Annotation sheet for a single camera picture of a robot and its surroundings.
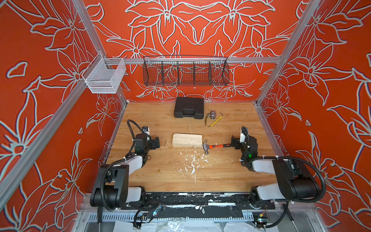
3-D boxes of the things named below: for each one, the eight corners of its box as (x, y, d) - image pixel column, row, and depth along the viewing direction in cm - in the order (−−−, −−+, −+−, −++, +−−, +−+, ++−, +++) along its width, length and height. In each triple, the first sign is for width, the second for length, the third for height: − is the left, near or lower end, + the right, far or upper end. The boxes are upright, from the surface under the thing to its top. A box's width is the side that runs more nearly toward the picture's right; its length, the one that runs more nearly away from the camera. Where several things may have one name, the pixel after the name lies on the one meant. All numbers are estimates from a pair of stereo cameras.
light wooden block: (172, 147, 95) (172, 144, 92) (173, 136, 101) (172, 133, 98) (202, 147, 95) (203, 144, 92) (201, 136, 101) (202, 133, 98)
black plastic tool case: (174, 119, 110) (174, 115, 106) (175, 101, 123) (175, 96, 119) (204, 119, 110) (205, 115, 106) (202, 101, 123) (203, 96, 119)
